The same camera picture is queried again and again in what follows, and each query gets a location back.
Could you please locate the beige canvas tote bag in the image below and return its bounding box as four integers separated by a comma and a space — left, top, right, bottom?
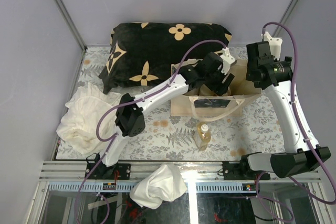
170, 59, 261, 122

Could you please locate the clear amber liquid bottle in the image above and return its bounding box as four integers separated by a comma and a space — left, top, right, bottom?
194, 122, 212, 151

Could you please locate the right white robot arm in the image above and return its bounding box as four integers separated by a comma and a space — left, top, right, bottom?
239, 41, 331, 179

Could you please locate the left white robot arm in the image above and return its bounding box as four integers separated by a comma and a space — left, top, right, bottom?
97, 50, 237, 179

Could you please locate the black floral pillow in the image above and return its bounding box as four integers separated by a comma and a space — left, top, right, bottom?
99, 22, 232, 94

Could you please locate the white cloth at front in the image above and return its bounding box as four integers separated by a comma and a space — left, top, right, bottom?
130, 164, 187, 209

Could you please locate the cream cloth at left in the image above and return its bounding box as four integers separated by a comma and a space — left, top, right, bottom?
56, 83, 121, 156

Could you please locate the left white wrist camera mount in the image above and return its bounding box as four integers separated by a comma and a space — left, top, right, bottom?
220, 47, 237, 75

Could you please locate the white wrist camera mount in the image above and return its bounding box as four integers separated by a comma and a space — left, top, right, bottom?
220, 47, 237, 75
261, 31, 283, 61

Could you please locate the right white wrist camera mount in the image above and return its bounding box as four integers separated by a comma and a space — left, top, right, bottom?
261, 31, 283, 61

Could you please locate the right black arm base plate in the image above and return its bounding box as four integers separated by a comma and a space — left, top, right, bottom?
222, 160, 263, 180

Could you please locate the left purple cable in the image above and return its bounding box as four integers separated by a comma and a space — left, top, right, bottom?
74, 39, 228, 224

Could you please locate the purple cable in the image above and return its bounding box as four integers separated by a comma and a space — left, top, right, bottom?
74, 39, 228, 224
256, 22, 336, 221

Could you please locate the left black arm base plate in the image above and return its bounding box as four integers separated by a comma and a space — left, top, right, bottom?
85, 153, 131, 180

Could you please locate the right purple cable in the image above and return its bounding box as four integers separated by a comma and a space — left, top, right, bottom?
256, 22, 336, 221

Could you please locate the aluminium front rail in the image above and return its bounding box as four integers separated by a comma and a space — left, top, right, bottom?
39, 159, 323, 193

